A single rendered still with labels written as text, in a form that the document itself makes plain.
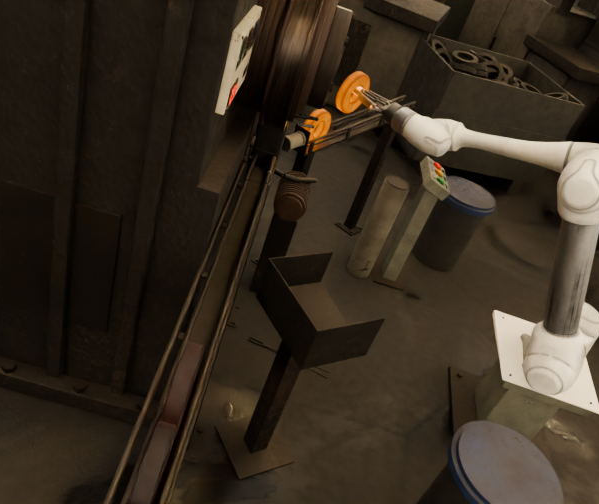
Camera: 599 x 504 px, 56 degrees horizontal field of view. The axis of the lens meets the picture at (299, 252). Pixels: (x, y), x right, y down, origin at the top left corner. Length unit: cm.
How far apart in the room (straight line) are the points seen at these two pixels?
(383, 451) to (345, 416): 18
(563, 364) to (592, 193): 56
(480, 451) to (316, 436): 60
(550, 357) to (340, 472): 76
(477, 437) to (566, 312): 46
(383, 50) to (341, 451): 307
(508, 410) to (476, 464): 66
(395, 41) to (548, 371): 298
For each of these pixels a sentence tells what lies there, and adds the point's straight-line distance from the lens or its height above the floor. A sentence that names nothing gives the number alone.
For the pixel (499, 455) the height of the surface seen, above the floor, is 43.
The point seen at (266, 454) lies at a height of 1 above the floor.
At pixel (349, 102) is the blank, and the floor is 88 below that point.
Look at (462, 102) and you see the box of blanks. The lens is 387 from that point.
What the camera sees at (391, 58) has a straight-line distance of 438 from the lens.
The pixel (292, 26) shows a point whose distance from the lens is 148.
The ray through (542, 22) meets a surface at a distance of 547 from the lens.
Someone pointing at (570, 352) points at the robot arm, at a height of 61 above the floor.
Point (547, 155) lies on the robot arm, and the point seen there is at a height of 105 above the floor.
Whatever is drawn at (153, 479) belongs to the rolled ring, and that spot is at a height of 74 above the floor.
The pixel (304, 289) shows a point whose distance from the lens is 158.
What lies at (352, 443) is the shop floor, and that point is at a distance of 209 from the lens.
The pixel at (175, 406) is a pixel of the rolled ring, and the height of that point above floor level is 72.
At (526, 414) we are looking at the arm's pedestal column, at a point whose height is 18.
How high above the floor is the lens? 158
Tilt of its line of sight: 35 degrees down
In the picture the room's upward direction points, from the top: 20 degrees clockwise
